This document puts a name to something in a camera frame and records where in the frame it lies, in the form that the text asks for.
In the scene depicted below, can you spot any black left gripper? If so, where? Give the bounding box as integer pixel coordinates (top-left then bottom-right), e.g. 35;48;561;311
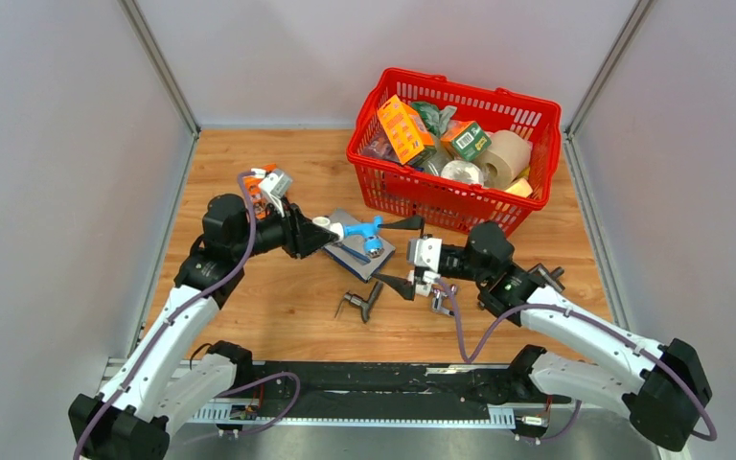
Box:
232;195;337;261

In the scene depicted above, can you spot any white plastic pipe elbow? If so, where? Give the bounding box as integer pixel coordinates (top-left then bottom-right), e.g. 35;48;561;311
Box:
312;216;346;242

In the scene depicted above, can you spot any blue plastic water faucet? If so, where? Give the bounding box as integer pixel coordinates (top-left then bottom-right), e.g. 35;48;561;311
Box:
343;216;384;259

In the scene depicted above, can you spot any white pipe elbow second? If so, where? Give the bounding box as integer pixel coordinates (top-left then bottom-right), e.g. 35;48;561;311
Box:
407;270;439;297

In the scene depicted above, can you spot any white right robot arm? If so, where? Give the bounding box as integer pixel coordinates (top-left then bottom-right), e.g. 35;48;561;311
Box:
372;216;718;451

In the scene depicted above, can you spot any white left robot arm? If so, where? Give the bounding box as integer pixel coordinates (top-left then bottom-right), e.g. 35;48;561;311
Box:
68;194;345;459

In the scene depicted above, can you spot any blue grey razor box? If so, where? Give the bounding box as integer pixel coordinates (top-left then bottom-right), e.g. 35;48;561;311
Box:
323;208;396;283

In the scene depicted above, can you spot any dark metal faucet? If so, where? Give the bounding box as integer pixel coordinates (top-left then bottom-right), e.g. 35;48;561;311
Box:
529;264;565;293
333;281;384;324

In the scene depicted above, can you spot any orange blister pack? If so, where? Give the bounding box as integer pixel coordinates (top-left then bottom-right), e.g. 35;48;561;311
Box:
244;163;278;219

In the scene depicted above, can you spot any white wrapped roll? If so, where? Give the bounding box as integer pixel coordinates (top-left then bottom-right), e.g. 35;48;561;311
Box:
440;159;486;185

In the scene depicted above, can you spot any red plastic shopping basket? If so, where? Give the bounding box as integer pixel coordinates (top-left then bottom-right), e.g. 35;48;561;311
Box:
346;67;562;234

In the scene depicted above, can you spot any orange carton box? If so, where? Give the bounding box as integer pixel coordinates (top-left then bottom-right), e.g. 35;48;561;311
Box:
376;95;436;166

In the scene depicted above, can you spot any green small box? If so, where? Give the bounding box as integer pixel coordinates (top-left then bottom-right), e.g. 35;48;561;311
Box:
440;121;492;162

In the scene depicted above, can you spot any dark metal faucet right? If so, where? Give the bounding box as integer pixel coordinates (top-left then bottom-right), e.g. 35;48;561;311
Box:
529;264;565;293

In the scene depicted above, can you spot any yellow sponge block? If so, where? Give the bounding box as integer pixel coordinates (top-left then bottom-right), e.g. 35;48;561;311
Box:
504;177;534;198

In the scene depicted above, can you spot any green plastic bag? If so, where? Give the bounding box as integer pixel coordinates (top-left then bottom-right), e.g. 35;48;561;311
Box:
410;101;457;137

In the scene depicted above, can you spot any beige toilet paper roll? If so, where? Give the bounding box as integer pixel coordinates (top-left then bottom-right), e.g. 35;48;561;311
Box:
473;130;532;190

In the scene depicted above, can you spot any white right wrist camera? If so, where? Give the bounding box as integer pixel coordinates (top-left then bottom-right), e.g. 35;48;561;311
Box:
406;236;443;276

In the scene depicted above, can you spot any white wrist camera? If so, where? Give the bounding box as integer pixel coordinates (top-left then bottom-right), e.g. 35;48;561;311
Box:
251;168;293;218
406;236;443;276

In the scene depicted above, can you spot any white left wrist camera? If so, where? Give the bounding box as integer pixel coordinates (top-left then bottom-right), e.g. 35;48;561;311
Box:
251;168;293;218

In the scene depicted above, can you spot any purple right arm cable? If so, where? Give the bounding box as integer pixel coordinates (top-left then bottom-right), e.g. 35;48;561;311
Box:
434;279;719;444

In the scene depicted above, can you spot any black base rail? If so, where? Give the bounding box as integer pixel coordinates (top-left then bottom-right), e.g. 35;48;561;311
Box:
202;360;572;424

